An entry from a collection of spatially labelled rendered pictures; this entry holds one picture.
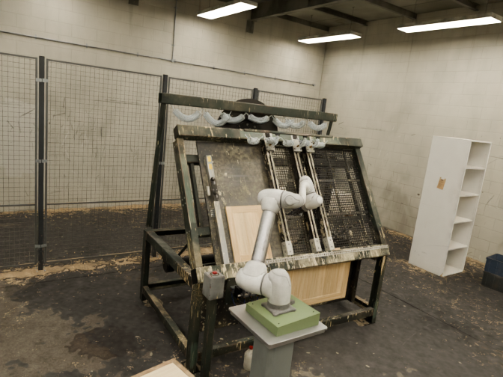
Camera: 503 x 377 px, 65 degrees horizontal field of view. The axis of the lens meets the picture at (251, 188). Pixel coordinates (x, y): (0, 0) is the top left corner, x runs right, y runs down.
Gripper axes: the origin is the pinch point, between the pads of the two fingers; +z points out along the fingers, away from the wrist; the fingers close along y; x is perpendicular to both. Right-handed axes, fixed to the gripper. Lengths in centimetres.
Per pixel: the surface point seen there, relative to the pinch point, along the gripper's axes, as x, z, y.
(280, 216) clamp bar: 12.2, 1.2, -2.1
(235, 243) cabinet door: 60, 7, -22
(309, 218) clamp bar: -21.2, 1.0, -5.0
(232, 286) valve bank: 69, 7, -56
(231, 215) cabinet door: 59, 7, 2
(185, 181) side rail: 98, 4, 32
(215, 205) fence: 73, 5, 11
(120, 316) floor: 126, 141, -59
